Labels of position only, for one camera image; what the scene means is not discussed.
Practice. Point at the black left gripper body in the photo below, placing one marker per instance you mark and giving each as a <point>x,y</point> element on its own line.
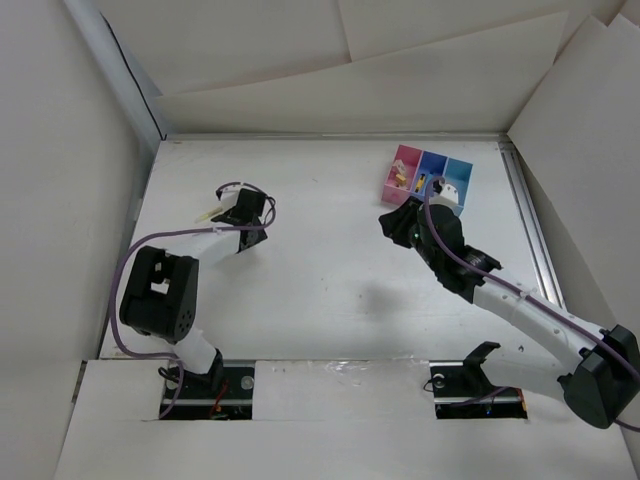
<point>258,237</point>

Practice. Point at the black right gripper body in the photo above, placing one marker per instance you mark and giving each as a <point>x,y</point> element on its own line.
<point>405,230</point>

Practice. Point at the yellow highlighter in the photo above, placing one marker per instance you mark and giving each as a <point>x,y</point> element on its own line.
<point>207,215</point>

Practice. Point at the yellow utility knife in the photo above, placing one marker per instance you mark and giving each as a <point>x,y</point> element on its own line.
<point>419,183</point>

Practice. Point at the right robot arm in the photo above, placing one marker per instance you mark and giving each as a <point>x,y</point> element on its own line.
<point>595,371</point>

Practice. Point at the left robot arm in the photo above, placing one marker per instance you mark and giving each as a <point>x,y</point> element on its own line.
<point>155,289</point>

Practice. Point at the pink drawer box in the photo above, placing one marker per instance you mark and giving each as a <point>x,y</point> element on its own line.
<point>392,193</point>

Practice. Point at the purple drawer box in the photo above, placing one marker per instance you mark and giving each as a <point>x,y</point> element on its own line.
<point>423,162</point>

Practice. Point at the light blue drawer box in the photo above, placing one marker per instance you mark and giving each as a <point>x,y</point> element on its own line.
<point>458,174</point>

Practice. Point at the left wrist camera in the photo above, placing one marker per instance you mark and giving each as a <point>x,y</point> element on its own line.
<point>228,198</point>

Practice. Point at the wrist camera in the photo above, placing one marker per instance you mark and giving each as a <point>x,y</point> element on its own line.
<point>444,194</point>
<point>228,198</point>

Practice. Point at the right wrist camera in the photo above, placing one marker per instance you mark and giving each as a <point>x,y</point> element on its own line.
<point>444,194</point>

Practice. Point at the aluminium rail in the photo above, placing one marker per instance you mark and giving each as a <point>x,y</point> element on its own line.
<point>543,266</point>

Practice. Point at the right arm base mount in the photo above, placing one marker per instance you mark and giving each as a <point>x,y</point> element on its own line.
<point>462,391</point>

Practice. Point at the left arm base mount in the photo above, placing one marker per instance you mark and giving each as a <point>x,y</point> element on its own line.
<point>229,398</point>

